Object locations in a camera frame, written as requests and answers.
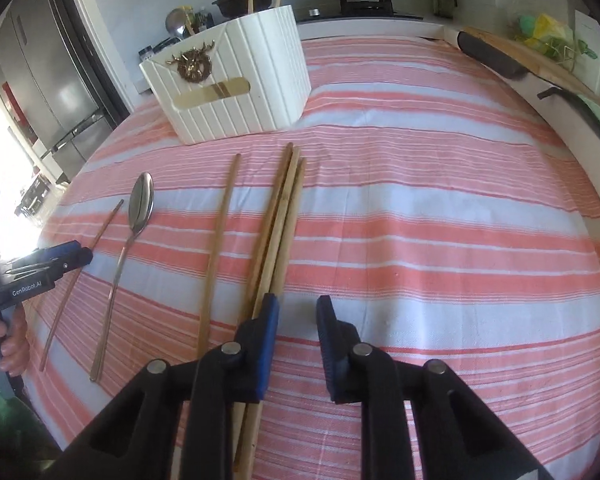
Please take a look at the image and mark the grey refrigerator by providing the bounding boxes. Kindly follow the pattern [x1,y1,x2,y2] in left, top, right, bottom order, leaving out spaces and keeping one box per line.
[0,0,116,176]

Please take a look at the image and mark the small silver spoon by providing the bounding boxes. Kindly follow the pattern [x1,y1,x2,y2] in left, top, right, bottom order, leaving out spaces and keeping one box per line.
[165,7,191,38]

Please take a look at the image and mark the white ribbed utensil holder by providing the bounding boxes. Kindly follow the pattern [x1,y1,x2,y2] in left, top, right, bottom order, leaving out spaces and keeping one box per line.
[139,5,312,146]

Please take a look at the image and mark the large spoon with gold handle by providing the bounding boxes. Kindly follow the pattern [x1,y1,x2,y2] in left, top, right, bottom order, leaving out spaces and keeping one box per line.
[90,172,155,383]

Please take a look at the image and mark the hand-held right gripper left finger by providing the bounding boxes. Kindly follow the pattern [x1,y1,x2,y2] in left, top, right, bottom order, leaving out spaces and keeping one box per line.
[62,294,281,480]

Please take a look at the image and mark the person's left hand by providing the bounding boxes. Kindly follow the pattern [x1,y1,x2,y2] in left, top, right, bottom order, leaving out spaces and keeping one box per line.
[0,305,31,376]

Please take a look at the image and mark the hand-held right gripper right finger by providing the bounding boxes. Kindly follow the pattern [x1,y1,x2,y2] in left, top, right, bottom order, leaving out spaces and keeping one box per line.
[316,295,556,480]

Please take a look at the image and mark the white knife block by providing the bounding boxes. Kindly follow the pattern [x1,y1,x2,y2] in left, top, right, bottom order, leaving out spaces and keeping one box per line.
[572,9,600,98]

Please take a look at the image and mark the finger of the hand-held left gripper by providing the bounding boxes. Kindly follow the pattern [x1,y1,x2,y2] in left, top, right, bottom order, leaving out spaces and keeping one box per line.
[7,241,81,268]
[9,248,94,279]

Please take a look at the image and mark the wooden cutting board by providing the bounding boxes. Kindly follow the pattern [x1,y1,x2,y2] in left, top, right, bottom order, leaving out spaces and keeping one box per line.
[462,26,600,106]

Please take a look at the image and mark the black gas hob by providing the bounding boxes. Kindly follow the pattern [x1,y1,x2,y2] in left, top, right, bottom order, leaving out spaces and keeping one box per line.
[295,0,425,23]

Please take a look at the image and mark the black padded bar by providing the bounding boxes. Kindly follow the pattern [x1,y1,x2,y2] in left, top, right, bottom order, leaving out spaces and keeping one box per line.
[456,31,528,80]

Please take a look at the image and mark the green and yellow plastic bags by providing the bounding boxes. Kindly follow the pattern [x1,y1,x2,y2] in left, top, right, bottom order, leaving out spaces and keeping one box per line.
[505,10,576,61]

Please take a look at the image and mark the person's green clothing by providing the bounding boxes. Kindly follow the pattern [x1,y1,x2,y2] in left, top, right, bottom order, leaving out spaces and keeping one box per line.
[0,370,63,480]

